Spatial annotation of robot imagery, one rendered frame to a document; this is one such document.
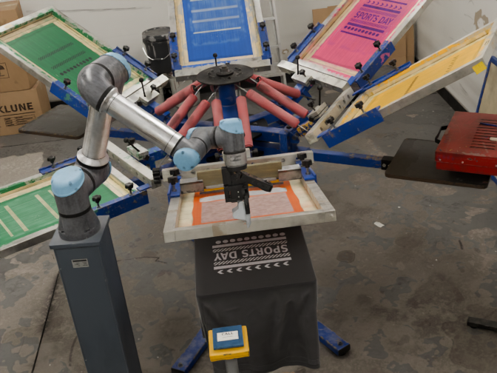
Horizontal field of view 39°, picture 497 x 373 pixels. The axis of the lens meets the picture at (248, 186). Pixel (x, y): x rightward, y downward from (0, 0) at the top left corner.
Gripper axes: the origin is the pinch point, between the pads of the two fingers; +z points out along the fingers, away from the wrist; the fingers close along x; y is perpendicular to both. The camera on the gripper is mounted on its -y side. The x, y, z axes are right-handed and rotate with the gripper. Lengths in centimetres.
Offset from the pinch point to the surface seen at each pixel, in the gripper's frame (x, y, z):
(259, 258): -30.5, -2.8, 23.7
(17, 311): -169, 139, 84
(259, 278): -18.0, -1.5, 27.2
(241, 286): -14.6, 5.5, 28.2
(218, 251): -39.0, 12.7, 21.3
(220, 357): 19.0, 15.0, 38.3
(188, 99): -131, 20, -32
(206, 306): -14.4, 19.1, 34.1
